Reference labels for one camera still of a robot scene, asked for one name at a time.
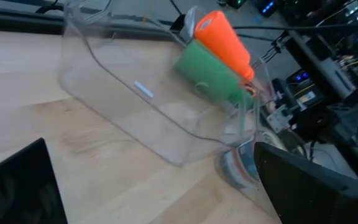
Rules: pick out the orange plastic bottle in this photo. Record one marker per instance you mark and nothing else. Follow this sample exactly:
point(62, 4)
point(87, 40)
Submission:
point(224, 43)

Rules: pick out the clear bin with white sticker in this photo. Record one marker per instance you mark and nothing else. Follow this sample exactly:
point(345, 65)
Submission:
point(120, 102)

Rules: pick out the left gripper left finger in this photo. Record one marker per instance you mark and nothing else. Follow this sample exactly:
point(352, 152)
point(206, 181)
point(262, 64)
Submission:
point(17, 186)

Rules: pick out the green plastic bottle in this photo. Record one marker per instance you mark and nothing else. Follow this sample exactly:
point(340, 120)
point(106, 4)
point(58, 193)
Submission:
point(207, 74)

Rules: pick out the blue label tuna can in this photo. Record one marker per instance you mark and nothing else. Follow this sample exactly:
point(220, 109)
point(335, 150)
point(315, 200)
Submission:
point(238, 168)

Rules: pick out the black perforated computer case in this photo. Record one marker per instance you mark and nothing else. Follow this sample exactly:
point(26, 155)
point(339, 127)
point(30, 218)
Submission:
point(267, 7)

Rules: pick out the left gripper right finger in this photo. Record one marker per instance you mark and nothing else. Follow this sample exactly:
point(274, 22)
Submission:
point(315, 199)

